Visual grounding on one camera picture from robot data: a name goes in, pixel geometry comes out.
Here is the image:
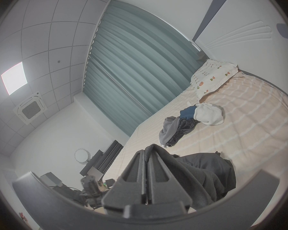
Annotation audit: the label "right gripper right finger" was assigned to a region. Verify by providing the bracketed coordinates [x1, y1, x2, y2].
[147, 152, 192, 216]

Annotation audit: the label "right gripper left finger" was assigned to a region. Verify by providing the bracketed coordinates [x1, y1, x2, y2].
[103, 150, 147, 216]

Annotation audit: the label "black T-shirt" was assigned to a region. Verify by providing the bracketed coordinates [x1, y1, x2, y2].
[145, 144, 236, 211]

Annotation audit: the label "pile of clothes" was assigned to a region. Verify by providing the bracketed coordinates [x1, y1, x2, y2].
[158, 102, 225, 148]

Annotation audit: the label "bed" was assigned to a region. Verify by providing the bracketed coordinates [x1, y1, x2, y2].
[102, 0, 288, 211]

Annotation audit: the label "black chest of drawers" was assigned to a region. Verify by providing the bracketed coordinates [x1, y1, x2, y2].
[80, 140, 124, 177]

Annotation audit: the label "blue-green curtain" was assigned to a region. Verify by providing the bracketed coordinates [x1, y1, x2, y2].
[83, 0, 205, 137]

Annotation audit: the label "white printed pillow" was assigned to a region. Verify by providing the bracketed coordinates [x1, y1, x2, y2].
[190, 59, 239, 100]

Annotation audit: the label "ceiling air conditioner vent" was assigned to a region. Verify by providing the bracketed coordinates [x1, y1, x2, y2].
[13, 91, 48, 125]

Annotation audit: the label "square ceiling light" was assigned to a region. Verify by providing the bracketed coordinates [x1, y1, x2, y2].
[0, 62, 28, 95]

